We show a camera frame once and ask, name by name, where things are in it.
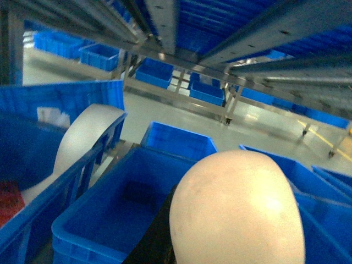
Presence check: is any white rolled sheet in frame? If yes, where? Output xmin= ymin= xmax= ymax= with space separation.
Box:
xmin=21 ymin=104 xmax=126 ymax=205

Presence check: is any steel rack shelf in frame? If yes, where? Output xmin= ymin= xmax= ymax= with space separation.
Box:
xmin=0 ymin=0 xmax=352 ymax=160

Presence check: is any beige plastic dustpan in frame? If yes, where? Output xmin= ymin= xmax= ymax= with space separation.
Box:
xmin=169 ymin=150 xmax=306 ymax=263

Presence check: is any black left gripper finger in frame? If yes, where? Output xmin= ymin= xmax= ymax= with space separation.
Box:
xmin=123 ymin=185 xmax=177 ymax=263

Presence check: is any blue plastic bin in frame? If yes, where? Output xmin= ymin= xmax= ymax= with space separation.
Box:
xmin=140 ymin=122 xmax=218 ymax=161
xmin=239 ymin=144 xmax=352 ymax=264
xmin=52 ymin=147 xmax=194 ymax=263
xmin=1 ymin=80 xmax=127 ymax=263

